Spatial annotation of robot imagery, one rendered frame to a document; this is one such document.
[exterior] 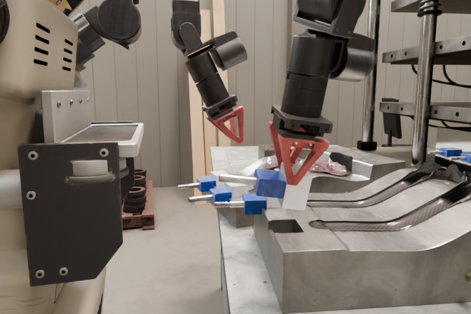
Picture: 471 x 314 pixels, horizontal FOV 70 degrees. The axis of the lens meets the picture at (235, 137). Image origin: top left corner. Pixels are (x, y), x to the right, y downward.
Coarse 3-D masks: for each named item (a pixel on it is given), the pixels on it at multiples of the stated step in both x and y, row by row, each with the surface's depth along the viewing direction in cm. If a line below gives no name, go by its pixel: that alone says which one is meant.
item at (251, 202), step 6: (246, 198) 62; (252, 198) 62; (258, 198) 62; (264, 198) 62; (270, 198) 61; (276, 198) 61; (216, 204) 62; (222, 204) 62; (228, 204) 63; (234, 204) 62; (240, 204) 62; (246, 204) 61; (252, 204) 61; (258, 204) 61; (264, 204) 61; (270, 204) 61; (276, 204) 61; (246, 210) 61; (252, 210) 61; (258, 210) 61
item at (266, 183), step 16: (224, 176) 49; (240, 176) 50; (256, 176) 50; (272, 176) 50; (304, 176) 48; (256, 192) 49; (272, 192) 49; (288, 192) 49; (304, 192) 49; (288, 208) 49; (304, 208) 50
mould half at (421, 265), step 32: (352, 192) 72; (416, 192) 61; (256, 224) 68; (448, 224) 50; (288, 256) 45; (320, 256) 45; (352, 256) 46; (384, 256) 46; (416, 256) 46; (448, 256) 47; (288, 288) 45; (320, 288) 46; (352, 288) 46; (384, 288) 47; (416, 288) 47; (448, 288) 48
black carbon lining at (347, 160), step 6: (330, 156) 103; (336, 156) 101; (342, 156) 100; (348, 156) 97; (342, 162) 100; (348, 162) 97; (348, 168) 97; (330, 174) 88; (348, 174) 91; (252, 192) 83
